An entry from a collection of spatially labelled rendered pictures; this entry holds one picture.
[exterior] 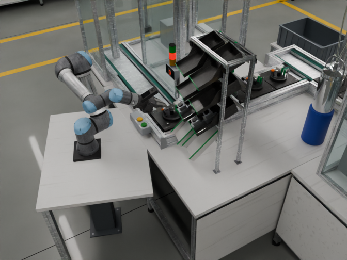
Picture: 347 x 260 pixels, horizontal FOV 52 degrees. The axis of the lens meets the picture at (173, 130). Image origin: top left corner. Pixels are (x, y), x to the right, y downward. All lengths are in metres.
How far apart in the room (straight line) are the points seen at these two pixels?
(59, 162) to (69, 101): 2.10
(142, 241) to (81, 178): 0.92
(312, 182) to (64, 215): 2.05
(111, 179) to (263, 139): 1.09
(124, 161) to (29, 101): 2.48
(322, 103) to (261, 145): 0.49
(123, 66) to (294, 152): 1.65
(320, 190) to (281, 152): 0.37
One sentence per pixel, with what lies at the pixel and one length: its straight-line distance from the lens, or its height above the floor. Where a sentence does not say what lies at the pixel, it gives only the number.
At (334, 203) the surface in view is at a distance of 2.36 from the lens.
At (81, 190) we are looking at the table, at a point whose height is 0.86.
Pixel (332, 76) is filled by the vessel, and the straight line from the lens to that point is 2.36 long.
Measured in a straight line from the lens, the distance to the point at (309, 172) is 2.48.
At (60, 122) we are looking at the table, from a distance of 2.86.
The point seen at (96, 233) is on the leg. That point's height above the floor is 0.01.
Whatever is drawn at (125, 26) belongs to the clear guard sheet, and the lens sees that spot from 3.65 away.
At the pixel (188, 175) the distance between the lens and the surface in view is 2.32.
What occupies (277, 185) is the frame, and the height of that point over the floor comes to 0.75.
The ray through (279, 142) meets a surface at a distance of 2.62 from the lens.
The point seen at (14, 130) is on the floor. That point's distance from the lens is 4.34.
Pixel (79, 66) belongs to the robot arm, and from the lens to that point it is 2.33.
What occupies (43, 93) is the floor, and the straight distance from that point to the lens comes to 4.80.
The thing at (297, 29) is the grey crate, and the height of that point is 0.73.
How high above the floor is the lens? 2.60
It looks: 41 degrees down
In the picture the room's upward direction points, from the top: 1 degrees counter-clockwise
